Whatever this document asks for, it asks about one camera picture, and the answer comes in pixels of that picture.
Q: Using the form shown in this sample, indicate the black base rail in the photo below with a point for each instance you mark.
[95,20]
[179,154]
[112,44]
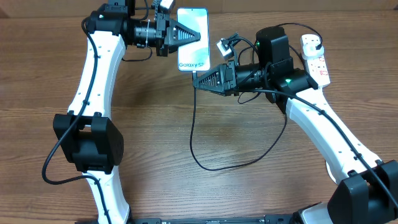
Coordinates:
[267,219]

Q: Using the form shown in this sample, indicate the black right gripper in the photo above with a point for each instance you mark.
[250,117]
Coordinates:
[227,79]

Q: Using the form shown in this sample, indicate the blue screen smartphone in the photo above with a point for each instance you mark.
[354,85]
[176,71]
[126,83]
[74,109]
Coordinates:
[194,55]

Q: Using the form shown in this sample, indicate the brown cardboard backdrop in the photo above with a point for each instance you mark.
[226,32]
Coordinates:
[79,8]

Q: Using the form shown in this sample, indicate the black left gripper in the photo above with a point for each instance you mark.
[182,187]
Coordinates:
[173,28]

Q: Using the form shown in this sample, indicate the white charger plug adapter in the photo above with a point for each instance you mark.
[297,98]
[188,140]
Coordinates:
[312,51]

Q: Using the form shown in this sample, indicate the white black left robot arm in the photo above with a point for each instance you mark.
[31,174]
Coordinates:
[86,133]

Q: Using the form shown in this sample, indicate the white power strip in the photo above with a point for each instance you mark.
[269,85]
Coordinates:
[316,67]

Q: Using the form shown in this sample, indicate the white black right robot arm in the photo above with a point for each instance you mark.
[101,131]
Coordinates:
[366,185]

